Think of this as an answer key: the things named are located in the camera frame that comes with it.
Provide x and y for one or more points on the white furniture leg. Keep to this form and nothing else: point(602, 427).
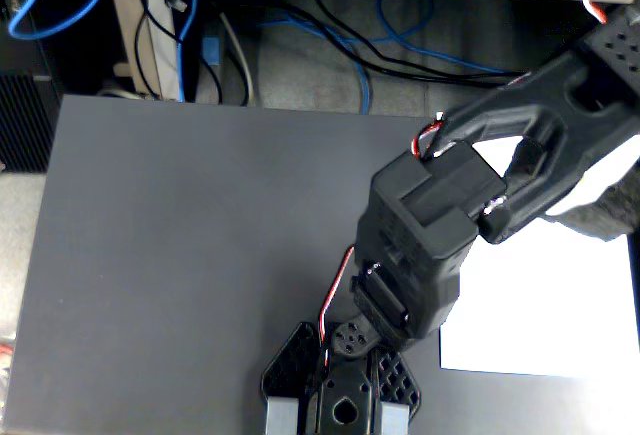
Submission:
point(161, 55)

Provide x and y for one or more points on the black lattice robot base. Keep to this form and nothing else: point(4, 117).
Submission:
point(400, 380)

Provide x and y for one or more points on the dark grey work mat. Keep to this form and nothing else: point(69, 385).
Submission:
point(150, 305)

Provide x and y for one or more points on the black vented computer case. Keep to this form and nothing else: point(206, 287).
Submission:
point(25, 125)

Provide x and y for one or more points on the small blue plastic block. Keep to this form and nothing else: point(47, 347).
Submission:
point(212, 51)

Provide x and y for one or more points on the grey table clamp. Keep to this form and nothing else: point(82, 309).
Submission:
point(395, 420)
point(282, 417)

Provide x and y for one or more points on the black foam cube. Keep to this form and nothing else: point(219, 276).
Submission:
point(605, 220)

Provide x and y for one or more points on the white paper sheet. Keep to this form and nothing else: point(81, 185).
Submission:
point(540, 315)

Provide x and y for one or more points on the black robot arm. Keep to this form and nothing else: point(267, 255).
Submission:
point(425, 235)

